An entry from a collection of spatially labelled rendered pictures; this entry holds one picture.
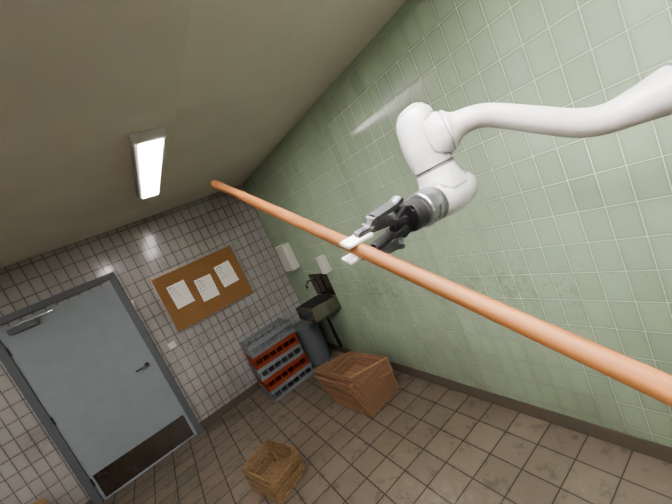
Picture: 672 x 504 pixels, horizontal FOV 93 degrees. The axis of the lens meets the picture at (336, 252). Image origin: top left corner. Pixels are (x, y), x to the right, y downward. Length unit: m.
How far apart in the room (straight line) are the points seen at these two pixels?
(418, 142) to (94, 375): 4.13
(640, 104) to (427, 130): 0.41
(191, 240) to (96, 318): 1.29
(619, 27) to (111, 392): 4.73
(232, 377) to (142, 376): 1.02
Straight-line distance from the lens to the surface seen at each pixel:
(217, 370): 4.55
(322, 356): 4.37
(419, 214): 0.75
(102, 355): 4.41
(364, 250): 0.63
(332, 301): 3.65
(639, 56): 1.63
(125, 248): 4.38
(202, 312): 4.38
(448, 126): 0.84
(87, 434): 4.61
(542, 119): 0.88
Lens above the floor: 1.83
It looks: 8 degrees down
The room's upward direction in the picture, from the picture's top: 24 degrees counter-clockwise
